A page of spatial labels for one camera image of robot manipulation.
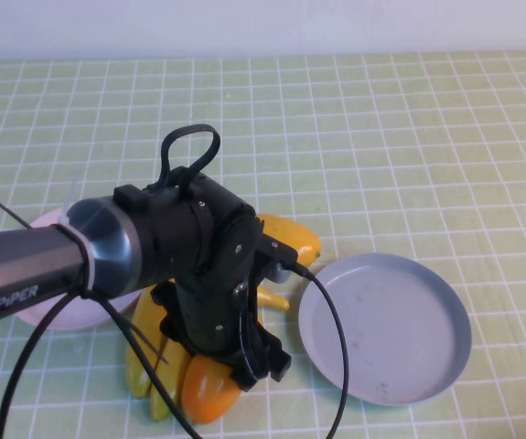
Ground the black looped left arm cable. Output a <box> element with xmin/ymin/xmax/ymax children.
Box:
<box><xmin>158</xmin><ymin>123</ymin><xmax>222</xmax><ymax>193</ymax></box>

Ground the orange plastic mango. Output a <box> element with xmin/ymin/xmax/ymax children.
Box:
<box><xmin>181</xmin><ymin>354</ymin><xmax>245</xmax><ymax>424</ymax></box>

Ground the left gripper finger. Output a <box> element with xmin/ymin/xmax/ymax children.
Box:
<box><xmin>229</xmin><ymin>339</ymin><xmax>292</xmax><ymax>393</ymax></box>

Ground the green checked tablecloth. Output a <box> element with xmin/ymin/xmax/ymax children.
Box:
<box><xmin>0</xmin><ymin>49</ymin><xmax>526</xmax><ymax>439</ymax></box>

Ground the blue round plastic plate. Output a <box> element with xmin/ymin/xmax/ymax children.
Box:
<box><xmin>297</xmin><ymin>252</ymin><xmax>473</xmax><ymax>407</ymax></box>

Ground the yellow plastic banana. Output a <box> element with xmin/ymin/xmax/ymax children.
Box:
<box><xmin>149</xmin><ymin>285</ymin><xmax>291</xmax><ymax>423</ymax></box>
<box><xmin>126</xmin><ymin>285</ymin><xmax>172</xmax><ymax>400</ymax></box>

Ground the black zip tie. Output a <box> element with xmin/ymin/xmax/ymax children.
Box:
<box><xmin>106</xmin><ymin>301</ymin><xmax>170</xmax><ymax>365</ymax></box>
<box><xmin>0</xmin><ymin>193</ymin><xmax>85</xmax><ymax>257</ymax></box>

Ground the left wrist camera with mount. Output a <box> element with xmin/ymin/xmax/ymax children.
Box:
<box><xmin>257</xmin><ymin>232</ymin><xmax>300</xmax><ymax>283</ymax></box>

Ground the yellow plastic mango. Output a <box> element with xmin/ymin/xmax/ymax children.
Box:
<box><xmin>255</xmin><ymin>213</ymin><xmax>322</xmax><ymax>269</ymax></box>

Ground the pink round plastic plate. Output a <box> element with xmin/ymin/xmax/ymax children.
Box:
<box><xmin>15</xmin><ymin>208</ymin><xmax>140</xmax><ymax>331</ymax></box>

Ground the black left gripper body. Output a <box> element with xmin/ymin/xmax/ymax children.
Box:
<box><xmin>151</xmin><ymin>273</ymin><xmax>273</xmax><ymax>368</ymax></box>

